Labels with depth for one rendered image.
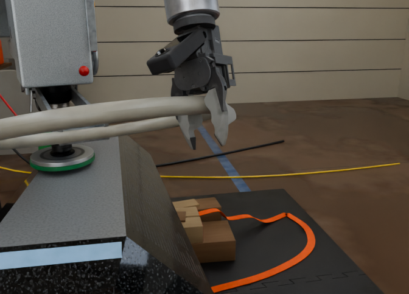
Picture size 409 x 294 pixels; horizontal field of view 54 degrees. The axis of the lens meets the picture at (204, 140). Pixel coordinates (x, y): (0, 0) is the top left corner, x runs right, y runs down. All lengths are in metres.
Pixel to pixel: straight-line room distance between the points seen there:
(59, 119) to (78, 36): 0.80
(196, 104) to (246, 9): 5.90
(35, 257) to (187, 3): 0.67
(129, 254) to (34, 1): 0.78
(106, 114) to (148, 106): 0.06
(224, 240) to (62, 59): 1.37
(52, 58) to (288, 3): 5.64
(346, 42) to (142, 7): 3.36
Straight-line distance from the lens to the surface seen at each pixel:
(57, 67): 1.35
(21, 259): 1.04
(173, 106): 0.60
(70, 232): 1.06
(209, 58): 0.65
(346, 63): 7.24
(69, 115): 0.57
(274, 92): 6.76
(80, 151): 1.50
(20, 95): 4.18
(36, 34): 1.33
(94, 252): 1.01
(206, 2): 0.67
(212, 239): 2.28
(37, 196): 1.30
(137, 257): 1.02
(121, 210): 1.14
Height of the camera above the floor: 1.31
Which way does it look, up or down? 17 degrees down
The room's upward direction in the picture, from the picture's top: straight up
